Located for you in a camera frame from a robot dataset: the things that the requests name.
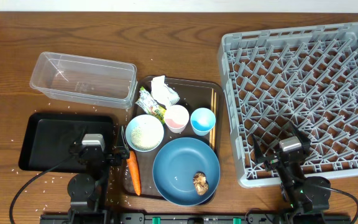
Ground light blue rice bowl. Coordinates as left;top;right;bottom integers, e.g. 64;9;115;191
125;114;164;152

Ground wooden chopstick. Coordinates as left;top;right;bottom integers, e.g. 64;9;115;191
209;89;216;149
210;90;216;150

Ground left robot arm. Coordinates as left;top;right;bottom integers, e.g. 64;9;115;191
66;126;130;224

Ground dark brown serving tray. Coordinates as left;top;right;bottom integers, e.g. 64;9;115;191
136;78;224;205

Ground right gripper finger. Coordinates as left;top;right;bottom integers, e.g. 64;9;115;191
288;121;308;137
251;134;264;159

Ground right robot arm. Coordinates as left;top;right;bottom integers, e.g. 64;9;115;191
252;123;331;223

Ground wooden chopstick right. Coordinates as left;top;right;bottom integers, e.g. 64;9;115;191
210;90;216;150

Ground grey plastic dishwasher rack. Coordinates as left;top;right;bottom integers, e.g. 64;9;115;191
218;22;358;188

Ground black plastic tray bin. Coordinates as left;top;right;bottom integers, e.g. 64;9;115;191
18;113;114;171

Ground light blue cup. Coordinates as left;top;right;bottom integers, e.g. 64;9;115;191
190;108;213;136

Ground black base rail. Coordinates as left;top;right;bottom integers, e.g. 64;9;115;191
39;212;352;224

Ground clear plastic bin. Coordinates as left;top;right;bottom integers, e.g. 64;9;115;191
30;52;137;110

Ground white napkin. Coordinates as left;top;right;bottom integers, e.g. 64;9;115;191
151;75;180;108

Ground pink cup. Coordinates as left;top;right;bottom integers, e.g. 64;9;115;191
164;105;190;133

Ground brown mushroom scrap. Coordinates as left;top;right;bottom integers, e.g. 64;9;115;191
193;172;209;195

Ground green yellow snack wrapper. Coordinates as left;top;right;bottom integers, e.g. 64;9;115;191
135;87;166;124

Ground large blue plate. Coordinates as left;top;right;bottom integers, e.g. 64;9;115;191
152;138;221;207

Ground wooden chopstick left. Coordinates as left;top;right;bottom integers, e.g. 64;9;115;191
209;89;216;149

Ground orange carrot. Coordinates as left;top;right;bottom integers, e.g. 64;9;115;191
126;151;142;196

